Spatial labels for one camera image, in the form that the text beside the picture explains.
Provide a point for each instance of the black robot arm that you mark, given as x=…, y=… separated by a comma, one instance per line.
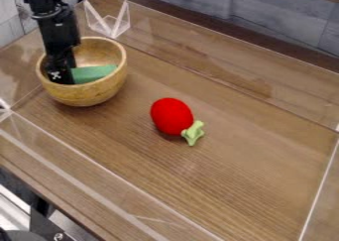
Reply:
x=46, y=7

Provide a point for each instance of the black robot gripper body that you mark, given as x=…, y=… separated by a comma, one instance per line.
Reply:
x=59, y=29

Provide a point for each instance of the clear acrylic corner bracket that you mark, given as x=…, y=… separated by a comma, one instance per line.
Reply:
x=109, y=25

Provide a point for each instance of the light wooden bowl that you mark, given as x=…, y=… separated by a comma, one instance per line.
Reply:
x=97, y=52

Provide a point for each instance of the green rectangular block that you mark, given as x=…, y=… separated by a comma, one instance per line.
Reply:
x=89, y=74

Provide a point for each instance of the black metal table bracket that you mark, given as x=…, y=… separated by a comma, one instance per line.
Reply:
x=42, y=225

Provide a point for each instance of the red plush strawberry toy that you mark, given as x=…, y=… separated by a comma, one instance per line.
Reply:
x=174, y=120

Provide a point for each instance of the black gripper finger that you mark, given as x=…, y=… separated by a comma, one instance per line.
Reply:
x=59, y=68

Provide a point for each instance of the clear acrylic enclosure wall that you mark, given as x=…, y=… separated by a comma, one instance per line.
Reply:
x=258, y=181

